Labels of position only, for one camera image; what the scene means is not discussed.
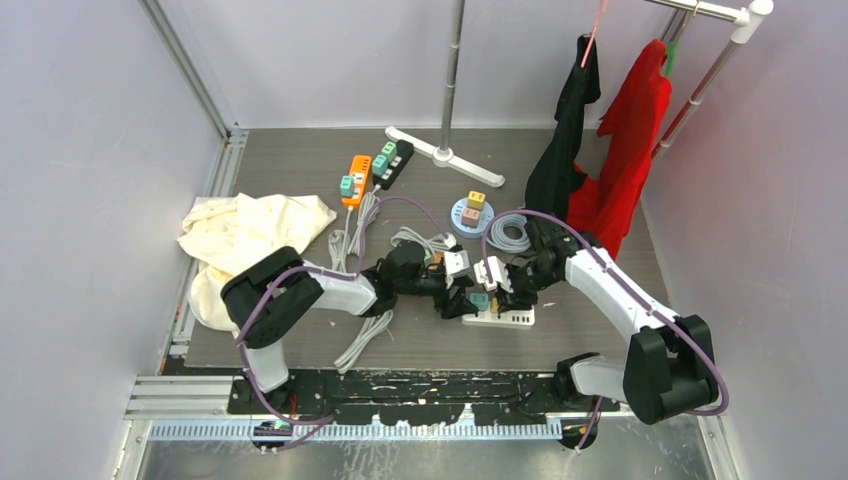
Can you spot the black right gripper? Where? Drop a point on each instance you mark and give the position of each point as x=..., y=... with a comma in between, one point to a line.
x=508, y=301

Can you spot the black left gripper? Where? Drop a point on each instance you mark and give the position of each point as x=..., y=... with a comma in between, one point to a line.
x=458, y=305

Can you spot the white power strip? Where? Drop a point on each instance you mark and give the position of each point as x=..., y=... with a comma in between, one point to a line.
x=513, y=319

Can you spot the teal plug adapter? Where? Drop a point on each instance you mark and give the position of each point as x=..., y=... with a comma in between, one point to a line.
x=480, y=300

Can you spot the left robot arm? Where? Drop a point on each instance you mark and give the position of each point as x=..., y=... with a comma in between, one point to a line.
x=269, y=298

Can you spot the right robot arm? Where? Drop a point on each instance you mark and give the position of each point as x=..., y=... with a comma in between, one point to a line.
x=669, y=367

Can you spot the round blue power socket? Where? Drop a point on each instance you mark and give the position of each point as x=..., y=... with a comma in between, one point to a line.
x=487, y=215

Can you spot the yellow adapter on round socket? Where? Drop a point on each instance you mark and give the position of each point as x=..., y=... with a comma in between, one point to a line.
x=476, y=200

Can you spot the orange power strip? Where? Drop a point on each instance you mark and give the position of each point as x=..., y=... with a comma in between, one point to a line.
x=435, y=264
x=360, y=169

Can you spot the red hanging garment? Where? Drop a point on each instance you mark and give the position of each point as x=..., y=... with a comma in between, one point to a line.
x=605, y=206

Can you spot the black hanging garment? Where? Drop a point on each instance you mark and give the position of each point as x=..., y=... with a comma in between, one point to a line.
x=555, y=176

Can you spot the white clothes rack stand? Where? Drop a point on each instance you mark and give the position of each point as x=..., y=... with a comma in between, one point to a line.
x=441, y=153

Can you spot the teal adapter on black strip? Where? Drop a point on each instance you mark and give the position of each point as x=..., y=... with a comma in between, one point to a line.
x=379, y=165

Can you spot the teal adapter on orange strip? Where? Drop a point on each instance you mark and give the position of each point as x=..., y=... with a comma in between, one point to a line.
x=347, y=186

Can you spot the black power strip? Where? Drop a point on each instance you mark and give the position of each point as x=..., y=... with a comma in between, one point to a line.
x=405, y=151

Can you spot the green adapter on black strip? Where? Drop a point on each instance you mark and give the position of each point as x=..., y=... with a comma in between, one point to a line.
x=389, y=150

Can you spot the cream cloth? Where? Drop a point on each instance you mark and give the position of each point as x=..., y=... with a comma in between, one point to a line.
x=227, y=235

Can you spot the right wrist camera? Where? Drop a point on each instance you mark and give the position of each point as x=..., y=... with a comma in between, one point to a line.
x=492, y=274

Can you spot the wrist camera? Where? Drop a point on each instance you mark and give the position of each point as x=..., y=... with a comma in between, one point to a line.
x=457, y=264
x=492, y=274

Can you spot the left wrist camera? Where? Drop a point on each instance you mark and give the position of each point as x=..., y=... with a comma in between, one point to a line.
x=457, y=264

